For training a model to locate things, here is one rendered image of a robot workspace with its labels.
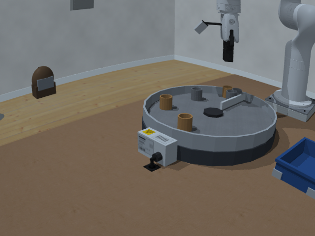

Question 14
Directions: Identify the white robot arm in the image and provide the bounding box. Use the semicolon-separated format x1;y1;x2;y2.
217;0;315;108

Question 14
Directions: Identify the bronze bushing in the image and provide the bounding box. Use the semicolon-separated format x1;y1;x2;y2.
222;86;233;98
159;94;172;110
177;113;193;132

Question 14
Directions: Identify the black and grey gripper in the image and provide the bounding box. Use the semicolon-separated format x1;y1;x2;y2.
218;12;239;62

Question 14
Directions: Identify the grey cylinder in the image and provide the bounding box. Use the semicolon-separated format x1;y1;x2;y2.
191;87;202;101
226;89;237;100
232;88;242;95

